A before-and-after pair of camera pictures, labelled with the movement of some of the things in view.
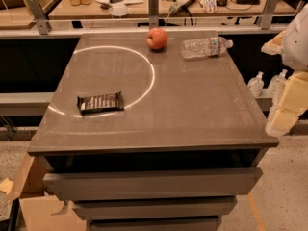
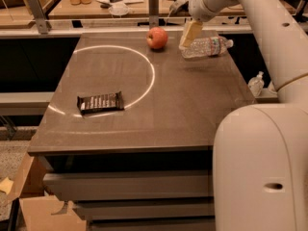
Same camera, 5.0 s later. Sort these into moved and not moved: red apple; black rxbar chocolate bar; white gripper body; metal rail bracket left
Moved: white gripper body
Not moved: red apple; black rxbar chocolate bar; metal rail bracket left
